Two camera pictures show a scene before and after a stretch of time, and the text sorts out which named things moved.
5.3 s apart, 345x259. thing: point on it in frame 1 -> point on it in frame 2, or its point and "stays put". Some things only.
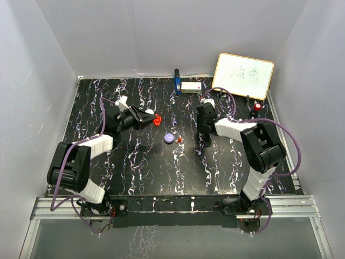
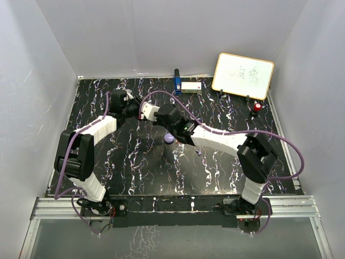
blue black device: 177,83 stays put
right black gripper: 201,129 -> 158,122
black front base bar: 220,210 stays put
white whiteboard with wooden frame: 243,76 stays put
